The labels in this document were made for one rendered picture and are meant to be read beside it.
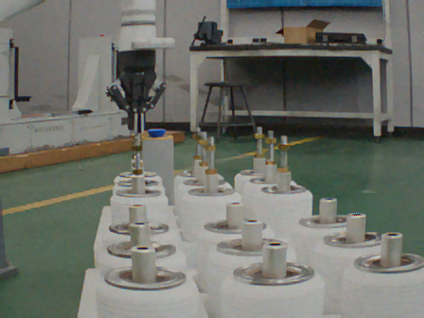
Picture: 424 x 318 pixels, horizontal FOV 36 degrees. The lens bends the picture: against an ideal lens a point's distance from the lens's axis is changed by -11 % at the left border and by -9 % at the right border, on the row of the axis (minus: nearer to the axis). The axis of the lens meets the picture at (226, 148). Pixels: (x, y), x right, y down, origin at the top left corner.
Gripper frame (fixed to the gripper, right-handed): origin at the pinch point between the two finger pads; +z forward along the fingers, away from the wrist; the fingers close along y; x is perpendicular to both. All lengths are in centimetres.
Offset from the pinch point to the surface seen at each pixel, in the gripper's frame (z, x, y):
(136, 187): 8.9, 21.5, 12.4
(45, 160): 34, -252, -79
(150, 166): 9.9, -10.3, -9.2
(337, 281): 13, 70, 16
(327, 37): -45, -278, -330
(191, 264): 20.2, 31.3, 8.7
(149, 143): 5.1, -10.5, -9.0
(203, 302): 17, 56, 24
